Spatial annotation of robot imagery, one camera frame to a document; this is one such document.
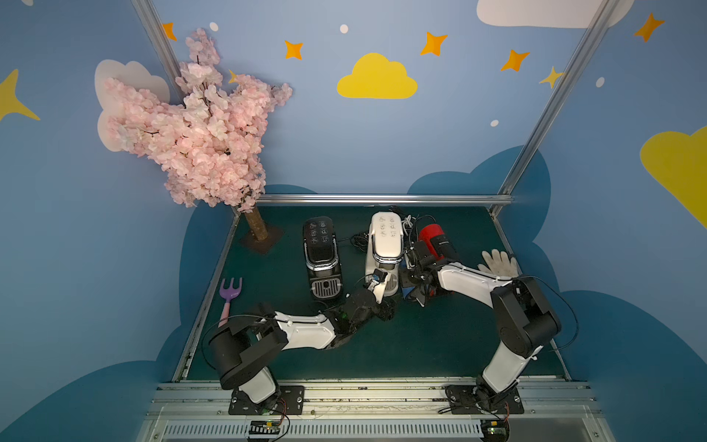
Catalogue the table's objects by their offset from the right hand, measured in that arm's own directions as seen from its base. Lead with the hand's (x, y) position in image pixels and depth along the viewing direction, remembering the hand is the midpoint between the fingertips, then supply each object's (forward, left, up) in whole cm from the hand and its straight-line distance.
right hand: (410, 272), depth 97 cm
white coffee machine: (-4, +10, +19) cm, 22 cm away
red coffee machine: (+8, -5, +13) cm, 16 cm away
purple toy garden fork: (-12, +63, -1) cm, 64 cm away
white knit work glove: (+8, -35, -4) cm, 36 cm away
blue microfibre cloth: (-8, +2, 0) cm, 8 cm away
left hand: (-11, +7, +9) cm, 16 cm away
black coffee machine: (-8, +29, +19) cm, 36 cm away
